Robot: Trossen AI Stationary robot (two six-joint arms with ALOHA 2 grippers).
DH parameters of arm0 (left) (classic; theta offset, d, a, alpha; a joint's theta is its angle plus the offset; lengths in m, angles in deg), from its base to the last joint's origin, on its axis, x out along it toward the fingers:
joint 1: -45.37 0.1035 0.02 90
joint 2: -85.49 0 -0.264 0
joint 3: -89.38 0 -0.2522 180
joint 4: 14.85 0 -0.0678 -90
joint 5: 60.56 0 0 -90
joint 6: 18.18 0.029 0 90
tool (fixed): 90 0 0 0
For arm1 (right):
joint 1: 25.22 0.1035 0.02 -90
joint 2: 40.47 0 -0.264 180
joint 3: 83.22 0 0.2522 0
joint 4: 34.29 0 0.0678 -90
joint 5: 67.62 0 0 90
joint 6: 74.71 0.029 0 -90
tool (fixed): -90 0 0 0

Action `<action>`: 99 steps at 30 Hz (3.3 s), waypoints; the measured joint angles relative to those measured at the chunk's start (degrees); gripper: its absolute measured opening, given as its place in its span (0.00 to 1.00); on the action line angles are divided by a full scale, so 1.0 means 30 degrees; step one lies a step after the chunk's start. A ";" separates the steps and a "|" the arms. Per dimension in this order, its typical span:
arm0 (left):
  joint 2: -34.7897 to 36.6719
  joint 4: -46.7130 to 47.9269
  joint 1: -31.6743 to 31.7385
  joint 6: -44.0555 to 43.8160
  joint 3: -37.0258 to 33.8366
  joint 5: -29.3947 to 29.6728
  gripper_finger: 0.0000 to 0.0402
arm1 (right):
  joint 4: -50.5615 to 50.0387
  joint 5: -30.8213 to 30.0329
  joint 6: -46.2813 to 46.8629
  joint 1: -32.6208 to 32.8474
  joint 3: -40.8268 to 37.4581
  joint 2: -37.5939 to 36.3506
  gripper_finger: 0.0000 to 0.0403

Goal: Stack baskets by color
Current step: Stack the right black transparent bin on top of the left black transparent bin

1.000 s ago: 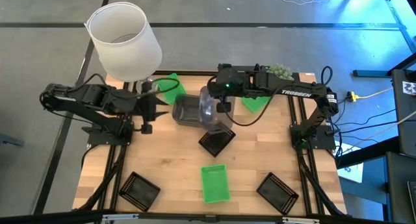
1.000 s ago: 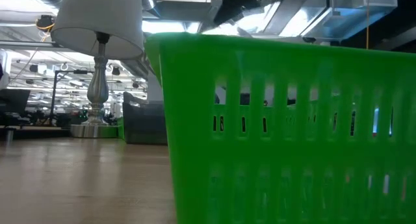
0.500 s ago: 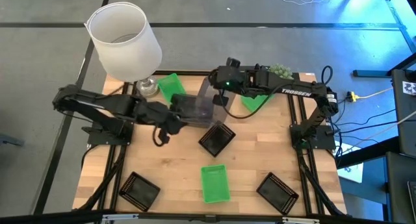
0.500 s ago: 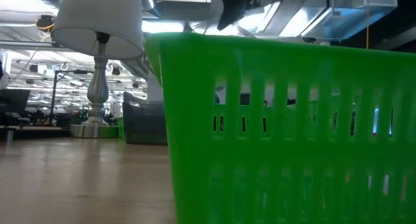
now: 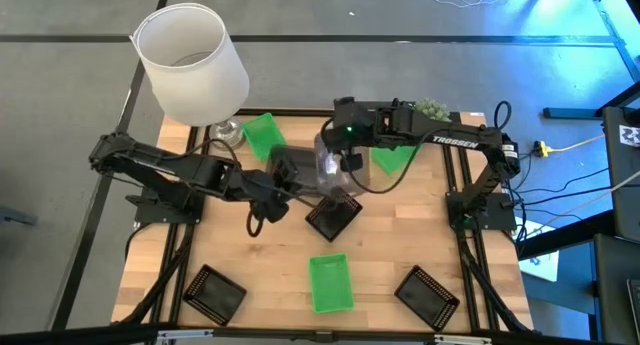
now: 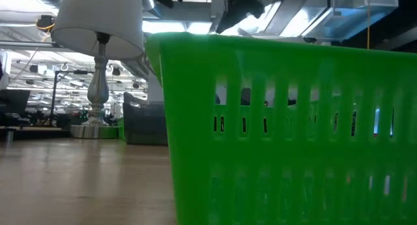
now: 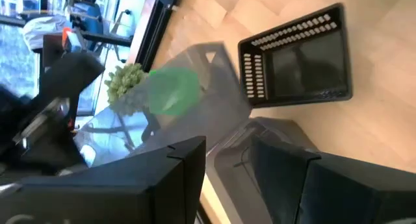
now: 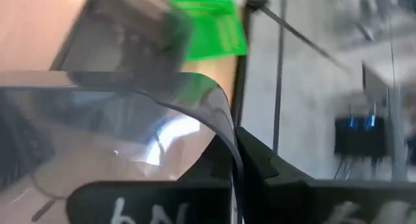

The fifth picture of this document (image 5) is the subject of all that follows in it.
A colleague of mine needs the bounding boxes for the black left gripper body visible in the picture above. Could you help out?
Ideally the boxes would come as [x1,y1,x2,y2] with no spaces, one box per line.
[268,157,302,196]

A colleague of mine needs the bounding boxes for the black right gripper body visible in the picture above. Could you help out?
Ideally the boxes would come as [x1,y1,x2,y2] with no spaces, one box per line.
[319,127,359,159]

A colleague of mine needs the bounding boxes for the green plastic basket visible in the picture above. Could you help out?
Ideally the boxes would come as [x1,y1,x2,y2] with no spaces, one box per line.
[370,144,422,177]
[308,252,356,315]
[242,112,288,161]

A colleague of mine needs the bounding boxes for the black perforated plastic basket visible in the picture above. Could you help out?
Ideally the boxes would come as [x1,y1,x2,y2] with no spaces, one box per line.
[182,263,248,328]
[304,192,364,244]
[393,264,461,332]

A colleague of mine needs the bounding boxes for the green fuzzy plant ball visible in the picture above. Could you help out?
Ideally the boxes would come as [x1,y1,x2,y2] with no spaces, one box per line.
[413,97,453,122]

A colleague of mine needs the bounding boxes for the white shade chrome table lamp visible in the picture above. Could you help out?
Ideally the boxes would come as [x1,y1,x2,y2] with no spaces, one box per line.
[128,2,251,152]

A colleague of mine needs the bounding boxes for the white paper sheet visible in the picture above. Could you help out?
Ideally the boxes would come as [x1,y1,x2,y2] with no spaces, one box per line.
[519,251,560,282]

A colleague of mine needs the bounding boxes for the black floor beam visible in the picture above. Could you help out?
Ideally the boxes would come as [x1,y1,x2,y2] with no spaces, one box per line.
[517,209,616,260]

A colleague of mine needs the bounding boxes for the black crossbeam with silver brackets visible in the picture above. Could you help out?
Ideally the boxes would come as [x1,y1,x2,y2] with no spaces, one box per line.
[0,323,640,345]

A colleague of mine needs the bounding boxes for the black cabinet with marker tag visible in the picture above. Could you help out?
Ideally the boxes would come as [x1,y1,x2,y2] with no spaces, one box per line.
[602,82,640,244]

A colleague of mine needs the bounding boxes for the plain black cabinet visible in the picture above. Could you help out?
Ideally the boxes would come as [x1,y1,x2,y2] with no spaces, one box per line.
[593,233,640,345]

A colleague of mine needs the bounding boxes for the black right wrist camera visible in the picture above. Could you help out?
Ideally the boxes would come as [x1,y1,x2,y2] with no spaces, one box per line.
[343,153,365,174]

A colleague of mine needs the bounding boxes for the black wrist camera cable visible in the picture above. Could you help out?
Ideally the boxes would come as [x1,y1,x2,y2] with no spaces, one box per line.
[245,208,265,239]
[349,144,419,195]

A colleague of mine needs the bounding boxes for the black aluminium table frame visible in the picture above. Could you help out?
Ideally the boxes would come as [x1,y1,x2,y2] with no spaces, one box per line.
[112,107,534,336]

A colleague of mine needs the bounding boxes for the yellow extension cord plug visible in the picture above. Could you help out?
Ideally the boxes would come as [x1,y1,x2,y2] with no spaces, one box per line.
[532,133,607,158]

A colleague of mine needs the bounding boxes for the black floor cables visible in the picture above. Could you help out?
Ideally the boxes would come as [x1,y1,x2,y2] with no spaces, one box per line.
[509,152,614,209]

